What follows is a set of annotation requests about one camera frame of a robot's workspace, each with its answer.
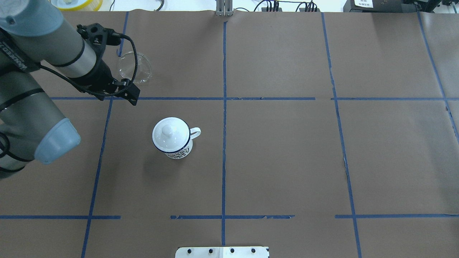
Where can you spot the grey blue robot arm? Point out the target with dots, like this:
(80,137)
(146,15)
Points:
(34,36)

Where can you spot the white enamel mug lid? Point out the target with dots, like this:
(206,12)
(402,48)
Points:
(171,135)

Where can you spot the black device box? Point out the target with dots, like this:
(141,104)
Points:
(390,6)

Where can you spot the aluminium frame post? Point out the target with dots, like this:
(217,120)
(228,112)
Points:
(224,8)

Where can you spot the yellow rimmed bowl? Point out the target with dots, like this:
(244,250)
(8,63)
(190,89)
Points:
(77,5)

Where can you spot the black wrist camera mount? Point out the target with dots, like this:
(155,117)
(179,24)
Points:
(99,37)

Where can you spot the white enamel mug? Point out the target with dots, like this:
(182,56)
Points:
(195,132)

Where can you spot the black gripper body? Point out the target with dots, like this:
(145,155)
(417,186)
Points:
(96,77)

